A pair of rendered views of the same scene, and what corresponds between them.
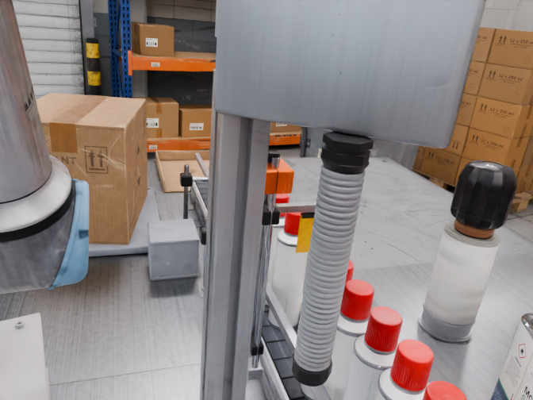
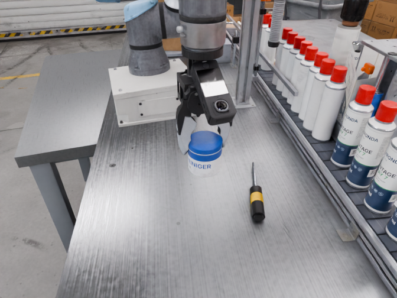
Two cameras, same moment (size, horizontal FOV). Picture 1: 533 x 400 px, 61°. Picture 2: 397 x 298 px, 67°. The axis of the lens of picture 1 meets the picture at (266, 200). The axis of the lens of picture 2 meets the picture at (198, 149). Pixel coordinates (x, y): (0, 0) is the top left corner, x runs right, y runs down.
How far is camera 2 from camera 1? 62 cm
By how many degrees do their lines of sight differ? 17
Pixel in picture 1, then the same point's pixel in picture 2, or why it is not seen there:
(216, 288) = (244, 28)
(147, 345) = not seen: hidden behind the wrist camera
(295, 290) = (272, 52)
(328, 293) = (278, 14)
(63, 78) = not seen: outside the picture
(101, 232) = not seen: hidden behind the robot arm
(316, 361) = (275, 38)
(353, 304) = (290, 38)
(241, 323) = (252, 42)
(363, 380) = (291, 60)
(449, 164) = (386, 33)
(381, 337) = (298, 43)
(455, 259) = (339, 36)
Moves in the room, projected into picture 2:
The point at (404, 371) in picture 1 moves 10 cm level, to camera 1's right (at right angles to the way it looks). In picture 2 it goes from (302, 48) to (337, 50)
